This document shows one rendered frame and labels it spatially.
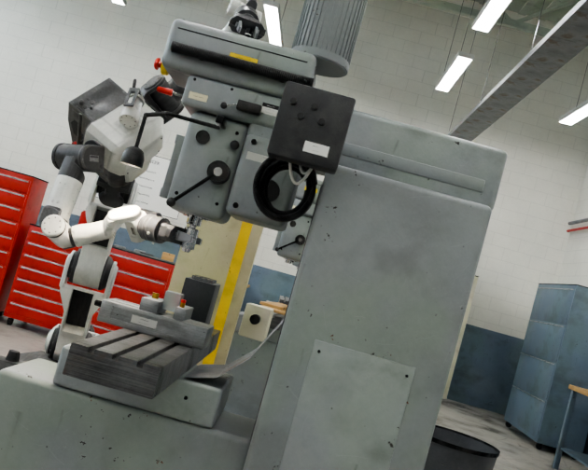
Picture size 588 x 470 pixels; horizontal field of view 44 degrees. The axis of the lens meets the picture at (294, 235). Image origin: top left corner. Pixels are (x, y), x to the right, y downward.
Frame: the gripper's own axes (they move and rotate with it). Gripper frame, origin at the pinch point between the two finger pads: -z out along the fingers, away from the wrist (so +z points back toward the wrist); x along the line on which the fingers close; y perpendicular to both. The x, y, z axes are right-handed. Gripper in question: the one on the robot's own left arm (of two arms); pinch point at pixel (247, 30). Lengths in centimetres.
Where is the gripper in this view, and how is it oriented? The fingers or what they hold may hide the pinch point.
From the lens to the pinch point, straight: 250.4
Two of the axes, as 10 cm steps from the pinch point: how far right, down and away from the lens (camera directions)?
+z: -1.0, -5.0, 8.6
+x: -9.2, -2.7, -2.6
